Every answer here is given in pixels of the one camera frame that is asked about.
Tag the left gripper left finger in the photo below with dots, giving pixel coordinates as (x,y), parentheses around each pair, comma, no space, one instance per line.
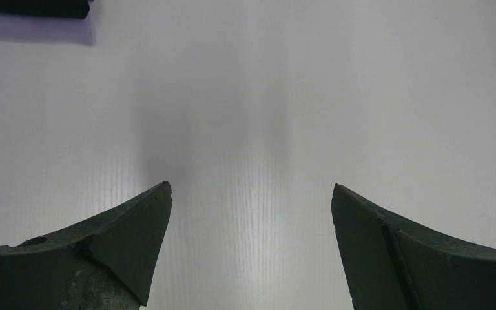
(104,262)

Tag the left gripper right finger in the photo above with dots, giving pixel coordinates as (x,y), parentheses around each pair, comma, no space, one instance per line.
(391,262)

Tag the folded lavender t shirt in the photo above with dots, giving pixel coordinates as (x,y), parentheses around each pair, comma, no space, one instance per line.
(46,21)

